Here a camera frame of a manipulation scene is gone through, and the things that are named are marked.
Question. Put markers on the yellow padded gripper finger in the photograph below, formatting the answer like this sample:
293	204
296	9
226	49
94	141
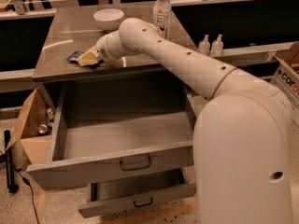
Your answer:
90	57

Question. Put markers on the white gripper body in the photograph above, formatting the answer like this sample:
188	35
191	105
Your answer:
102	49

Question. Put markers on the blue rxbar blueberry wrapper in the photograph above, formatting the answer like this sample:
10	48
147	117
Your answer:
73	57

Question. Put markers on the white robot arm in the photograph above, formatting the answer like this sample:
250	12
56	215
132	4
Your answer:
240	138

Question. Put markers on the grey open top drawer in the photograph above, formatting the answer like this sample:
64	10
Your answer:
106	130

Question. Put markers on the grey lower drawer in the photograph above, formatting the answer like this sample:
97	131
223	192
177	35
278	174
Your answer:
136	192

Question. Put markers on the white ceramic bowl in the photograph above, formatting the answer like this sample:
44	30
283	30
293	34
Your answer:
108	19

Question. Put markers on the clear plastic water bottle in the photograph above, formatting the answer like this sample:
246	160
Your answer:
161	16

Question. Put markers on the upper metal can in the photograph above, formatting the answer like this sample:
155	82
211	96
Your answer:
50	114

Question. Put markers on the metal can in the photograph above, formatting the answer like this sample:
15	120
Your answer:
44	129
50	114

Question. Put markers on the lower metal can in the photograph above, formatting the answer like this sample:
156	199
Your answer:
44	129

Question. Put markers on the brown cardboard box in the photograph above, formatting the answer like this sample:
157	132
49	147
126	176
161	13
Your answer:
32	115

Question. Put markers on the left sanitizer pump bottle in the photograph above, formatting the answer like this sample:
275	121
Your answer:
204	46

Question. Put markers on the sanitizer pump bottle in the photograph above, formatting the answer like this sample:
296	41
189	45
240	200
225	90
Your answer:
217	47
204	46

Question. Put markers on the right sanitizer pump bottle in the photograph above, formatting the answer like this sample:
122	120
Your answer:
217	47

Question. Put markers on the black bar on floor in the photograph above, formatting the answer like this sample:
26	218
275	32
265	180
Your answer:
11	185

